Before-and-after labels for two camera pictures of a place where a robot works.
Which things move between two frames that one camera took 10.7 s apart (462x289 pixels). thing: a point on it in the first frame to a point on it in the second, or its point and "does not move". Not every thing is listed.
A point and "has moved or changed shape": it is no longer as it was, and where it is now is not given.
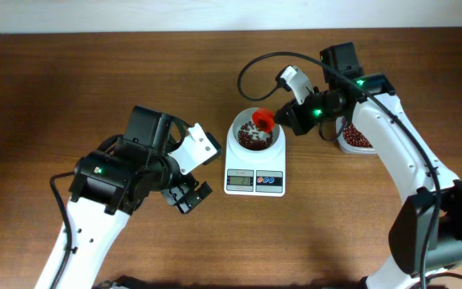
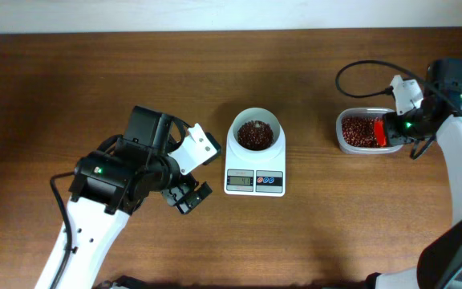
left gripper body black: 168,182 does not move
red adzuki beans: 250,138 does not move
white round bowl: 248,137 does not move
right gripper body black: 318,110 to 405,128
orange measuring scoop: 263,119 has moved or changed shape
